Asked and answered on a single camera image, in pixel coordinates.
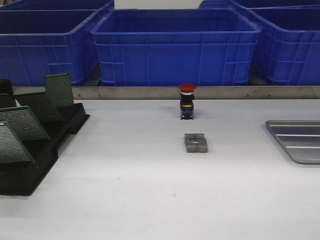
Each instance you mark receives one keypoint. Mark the green perforated circuit board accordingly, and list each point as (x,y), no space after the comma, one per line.
(24,123)
(12,150)
(6,101)
(58,87)
(40,105)

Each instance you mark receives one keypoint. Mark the silver metal tray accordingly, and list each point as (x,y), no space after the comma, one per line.
(299,138)

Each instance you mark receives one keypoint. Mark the black slotted board rack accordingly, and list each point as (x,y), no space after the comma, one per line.
(21,179)

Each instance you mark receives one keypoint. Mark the red emergency stop button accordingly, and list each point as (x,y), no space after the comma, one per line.
(186,101)

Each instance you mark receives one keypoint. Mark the grey metal clamp block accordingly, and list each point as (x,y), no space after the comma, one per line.
(195,143)

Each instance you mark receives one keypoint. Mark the blue plastic crate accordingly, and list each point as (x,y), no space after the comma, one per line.
(21,5)
(36,43)
(242,4)
(287,52)
(169,47)

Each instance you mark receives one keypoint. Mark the blue plastic crate rear right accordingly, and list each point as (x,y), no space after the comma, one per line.
(242,4)

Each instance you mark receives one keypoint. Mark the blue plastic crate rear left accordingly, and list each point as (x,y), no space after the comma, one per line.
(21,5)

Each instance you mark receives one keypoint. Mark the steel shelf frame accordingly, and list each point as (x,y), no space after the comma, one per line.
(257,90)

